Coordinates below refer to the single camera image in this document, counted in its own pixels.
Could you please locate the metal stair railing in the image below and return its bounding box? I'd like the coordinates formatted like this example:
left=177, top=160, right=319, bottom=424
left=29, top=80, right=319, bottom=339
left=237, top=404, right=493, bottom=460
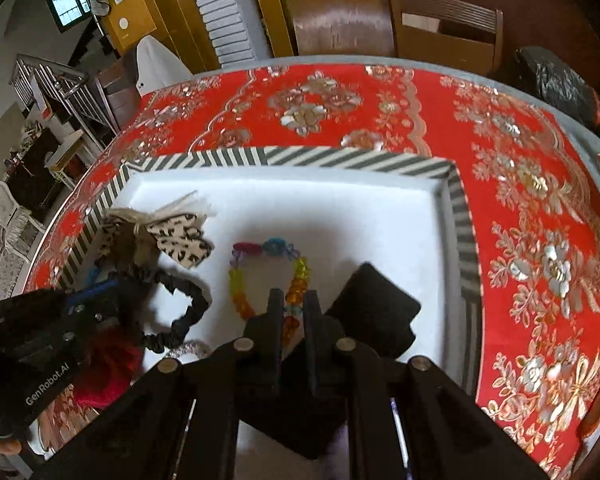
left=11, top=57, right=121, bottom=142

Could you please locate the dark round table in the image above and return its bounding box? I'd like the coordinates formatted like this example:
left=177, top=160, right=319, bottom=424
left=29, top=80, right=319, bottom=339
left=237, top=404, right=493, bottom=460
left=450, top=0, right=600, bottom=92

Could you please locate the small white table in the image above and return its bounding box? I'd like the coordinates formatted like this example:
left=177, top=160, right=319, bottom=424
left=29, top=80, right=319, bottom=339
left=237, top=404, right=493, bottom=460
left=44, top=130, right=87, bottom=177

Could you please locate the light wooden slat-back chair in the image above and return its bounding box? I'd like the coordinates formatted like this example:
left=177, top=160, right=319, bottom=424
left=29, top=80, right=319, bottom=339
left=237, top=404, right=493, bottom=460
left=384, top=0, right=504, bottom=77

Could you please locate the dark wooden cabinet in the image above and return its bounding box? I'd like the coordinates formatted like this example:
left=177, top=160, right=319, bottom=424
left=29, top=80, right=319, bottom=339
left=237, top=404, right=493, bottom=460
left=5, top=127, right=57, bottom=211

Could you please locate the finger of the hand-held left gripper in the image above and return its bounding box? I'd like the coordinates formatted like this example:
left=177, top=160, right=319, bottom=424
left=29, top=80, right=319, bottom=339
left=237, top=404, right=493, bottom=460
left=62, top=280, right=122, bottom=311

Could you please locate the leopard print bow hair tie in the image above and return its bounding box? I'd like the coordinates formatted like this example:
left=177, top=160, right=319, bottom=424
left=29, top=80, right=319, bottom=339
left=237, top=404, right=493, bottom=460
left=99, top=190, right=216, bottom=275

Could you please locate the colourful bead bracelet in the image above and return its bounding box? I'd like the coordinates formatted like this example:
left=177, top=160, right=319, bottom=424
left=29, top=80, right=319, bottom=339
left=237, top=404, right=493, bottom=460
left=228, top=240, right=312, bottom=347

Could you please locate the pink glitter scrunchie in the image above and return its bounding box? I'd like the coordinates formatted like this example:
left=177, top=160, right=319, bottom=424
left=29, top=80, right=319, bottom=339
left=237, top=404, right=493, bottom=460
left=161, top=339, right=214, bottom=362

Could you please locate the black plastic bag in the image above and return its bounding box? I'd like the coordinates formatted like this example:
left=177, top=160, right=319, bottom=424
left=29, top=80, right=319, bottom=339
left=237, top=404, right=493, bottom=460
left=511, top=46, right=600, bottom=149

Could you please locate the striped white-lined box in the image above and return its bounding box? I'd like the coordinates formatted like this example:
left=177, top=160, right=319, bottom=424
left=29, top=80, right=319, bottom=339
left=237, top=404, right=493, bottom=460
left=55, top=145, right=482, bottom=480

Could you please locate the barred window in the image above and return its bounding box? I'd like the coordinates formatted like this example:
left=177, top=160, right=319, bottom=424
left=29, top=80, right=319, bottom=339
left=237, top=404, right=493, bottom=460
left=44, top=0, right=92, bottom=27

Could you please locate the red fluffy hair tie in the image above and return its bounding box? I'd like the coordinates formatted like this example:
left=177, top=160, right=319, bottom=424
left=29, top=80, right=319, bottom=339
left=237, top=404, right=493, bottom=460
left=74, top=329, right=145, bottom=409

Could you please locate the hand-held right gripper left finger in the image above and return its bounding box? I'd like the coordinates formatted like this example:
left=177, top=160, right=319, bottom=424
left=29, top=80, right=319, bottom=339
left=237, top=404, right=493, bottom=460
left=30, top=288, right=286, bottom=480

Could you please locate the dark wooden slat-back chair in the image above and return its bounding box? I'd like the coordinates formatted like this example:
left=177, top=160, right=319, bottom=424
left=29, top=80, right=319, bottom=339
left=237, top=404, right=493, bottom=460
left=95, top=59, right=142, bottom=132

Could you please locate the light grey jacket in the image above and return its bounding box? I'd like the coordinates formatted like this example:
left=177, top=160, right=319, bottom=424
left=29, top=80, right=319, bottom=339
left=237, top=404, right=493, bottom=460
left=134, top=36, right=194, bottom=95

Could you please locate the red floral tablecloth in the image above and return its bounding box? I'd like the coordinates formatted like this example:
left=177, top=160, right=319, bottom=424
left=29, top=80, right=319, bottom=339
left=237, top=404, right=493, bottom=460
left=22, top=62, right=600, bottom=480

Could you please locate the brown panel-back chair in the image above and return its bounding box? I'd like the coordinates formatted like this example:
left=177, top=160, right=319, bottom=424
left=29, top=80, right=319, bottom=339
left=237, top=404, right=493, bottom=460
left=289, top=0, right=397, bottom=57

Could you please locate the black scrunchie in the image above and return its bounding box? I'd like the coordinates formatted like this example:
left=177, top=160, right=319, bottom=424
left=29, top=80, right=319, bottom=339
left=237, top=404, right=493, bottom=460
left=119, top=265, right=214, bottom=352

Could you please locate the black cloth pouch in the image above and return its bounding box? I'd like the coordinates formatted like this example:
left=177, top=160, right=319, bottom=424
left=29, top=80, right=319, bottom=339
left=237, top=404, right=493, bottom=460
left=235, top=261, right=423, bottom=461

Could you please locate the white louvered door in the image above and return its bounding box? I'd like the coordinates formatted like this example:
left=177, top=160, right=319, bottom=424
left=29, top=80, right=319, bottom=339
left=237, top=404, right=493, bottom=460
left=181, top=0, right=259, bottom=64

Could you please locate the white carved armchair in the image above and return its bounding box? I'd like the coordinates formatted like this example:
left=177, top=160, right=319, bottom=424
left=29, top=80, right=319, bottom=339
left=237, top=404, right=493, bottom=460
left=0, top=180, right=47, bottom=262

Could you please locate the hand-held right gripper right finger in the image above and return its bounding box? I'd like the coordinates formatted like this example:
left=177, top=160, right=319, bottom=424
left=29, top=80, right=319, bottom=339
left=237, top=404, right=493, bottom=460
left=302, top=290, right=551, bottom=480

